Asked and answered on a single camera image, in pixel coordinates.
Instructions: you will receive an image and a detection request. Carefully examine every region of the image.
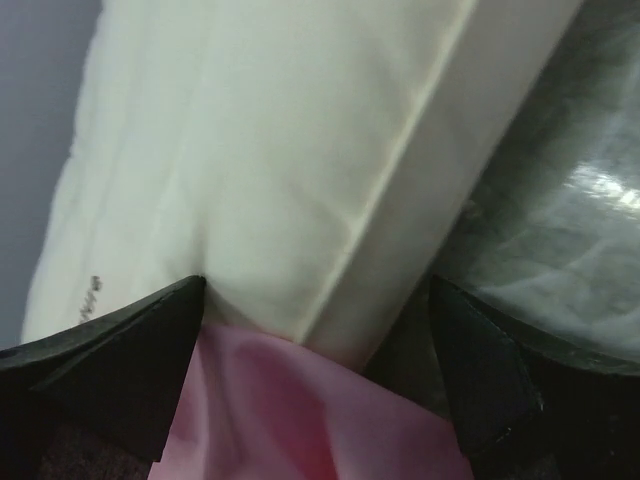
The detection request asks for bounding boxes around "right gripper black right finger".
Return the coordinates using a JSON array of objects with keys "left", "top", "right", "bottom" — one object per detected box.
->
[{"left": 429, "top": 277, "right": 639, "bottom": 479}]

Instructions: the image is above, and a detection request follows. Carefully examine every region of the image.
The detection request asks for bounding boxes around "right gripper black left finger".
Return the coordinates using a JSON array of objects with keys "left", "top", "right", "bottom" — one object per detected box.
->
[{"left": 1, "top": 276, "right": 206, "bottom": 480}]

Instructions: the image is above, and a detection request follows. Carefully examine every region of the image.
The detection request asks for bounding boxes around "pink pillowcase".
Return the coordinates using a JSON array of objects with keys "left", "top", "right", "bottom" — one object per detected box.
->
[{"left": 150, "top": 325, "right": 472, "bottom": 480}]

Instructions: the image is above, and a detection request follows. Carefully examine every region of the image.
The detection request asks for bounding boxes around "cream pillow with bear print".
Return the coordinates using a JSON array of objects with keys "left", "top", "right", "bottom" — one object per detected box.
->
[{"left": 22, "top": 1, "right": 579, "bottom": 368}]

